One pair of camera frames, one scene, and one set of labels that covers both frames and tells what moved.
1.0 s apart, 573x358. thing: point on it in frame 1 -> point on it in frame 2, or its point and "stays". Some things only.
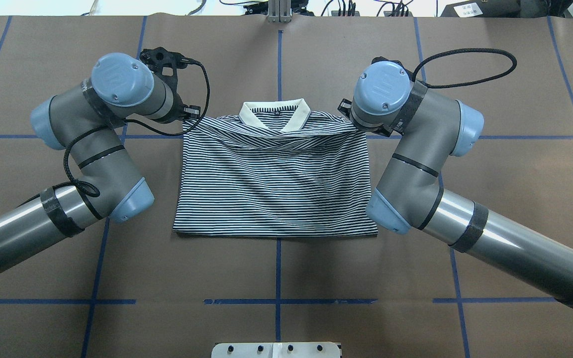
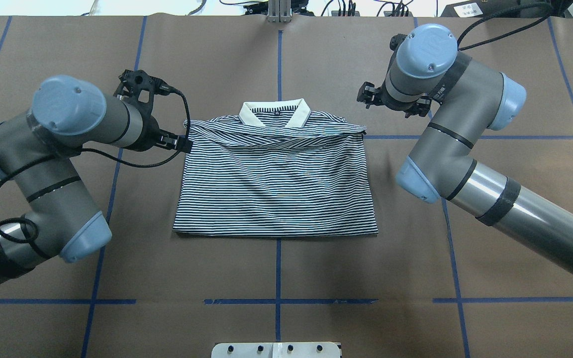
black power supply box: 483,8 stays
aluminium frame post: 279,11 stays
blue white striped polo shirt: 273,170 stays
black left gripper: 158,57 -> 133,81
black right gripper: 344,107 -> 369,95
